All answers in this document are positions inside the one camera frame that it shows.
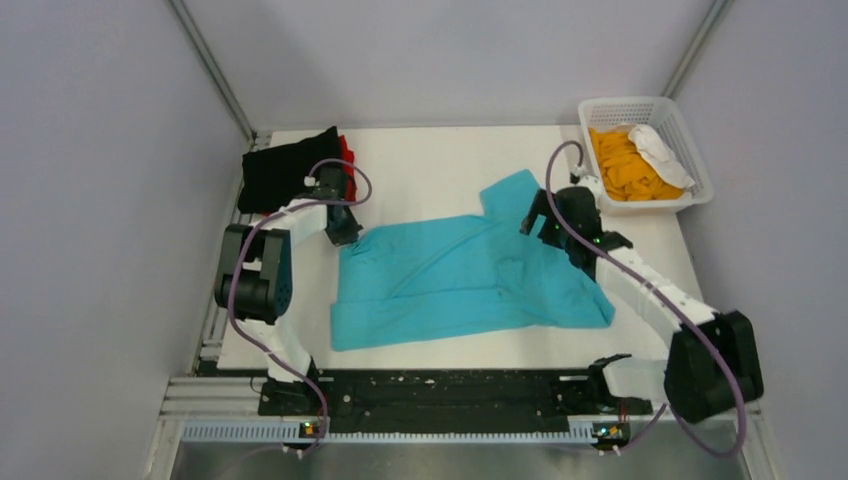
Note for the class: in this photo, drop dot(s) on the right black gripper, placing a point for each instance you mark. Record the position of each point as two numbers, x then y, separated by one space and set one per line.
539 207

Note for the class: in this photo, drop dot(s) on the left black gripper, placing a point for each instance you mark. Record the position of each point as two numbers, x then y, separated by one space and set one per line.
349 234

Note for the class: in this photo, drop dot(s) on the cyan t-shirt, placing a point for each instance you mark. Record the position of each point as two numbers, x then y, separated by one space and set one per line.
459 276

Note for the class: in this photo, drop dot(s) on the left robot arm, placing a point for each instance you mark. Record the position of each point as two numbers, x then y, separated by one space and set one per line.
254 278

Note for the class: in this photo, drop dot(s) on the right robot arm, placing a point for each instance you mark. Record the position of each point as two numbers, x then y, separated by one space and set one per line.
712 364

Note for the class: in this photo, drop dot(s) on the orange t-shirt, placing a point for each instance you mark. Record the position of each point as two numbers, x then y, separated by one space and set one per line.
626 175

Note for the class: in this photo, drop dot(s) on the folded red t-shirt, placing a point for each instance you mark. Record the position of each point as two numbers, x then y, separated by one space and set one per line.
291 163

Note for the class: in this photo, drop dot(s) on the folded black t-shirt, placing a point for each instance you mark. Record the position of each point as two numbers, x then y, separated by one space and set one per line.
254 166

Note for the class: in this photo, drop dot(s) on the white t-shirt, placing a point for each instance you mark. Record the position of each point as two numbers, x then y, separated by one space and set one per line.
653 149

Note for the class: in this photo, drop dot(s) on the white plastic basket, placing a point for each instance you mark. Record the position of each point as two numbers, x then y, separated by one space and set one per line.
619 114

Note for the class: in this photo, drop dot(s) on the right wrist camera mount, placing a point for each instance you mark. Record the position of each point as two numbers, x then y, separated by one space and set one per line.
590 182

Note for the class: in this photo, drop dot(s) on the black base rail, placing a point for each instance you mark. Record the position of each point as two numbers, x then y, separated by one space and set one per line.
456 401

